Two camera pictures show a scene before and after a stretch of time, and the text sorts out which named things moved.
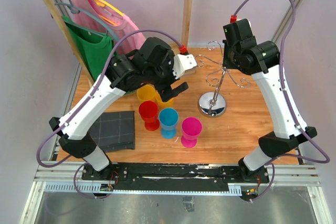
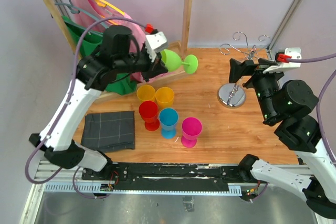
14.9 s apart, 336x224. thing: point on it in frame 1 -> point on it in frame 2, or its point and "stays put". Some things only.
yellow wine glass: (162, 105) stays put
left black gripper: (166, 91) -> (157, 66)
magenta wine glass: (191, 128) stays put
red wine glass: (148, 112) stays put
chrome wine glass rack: (213, 104) -> (231, 95)
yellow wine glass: (145, 93) stays put
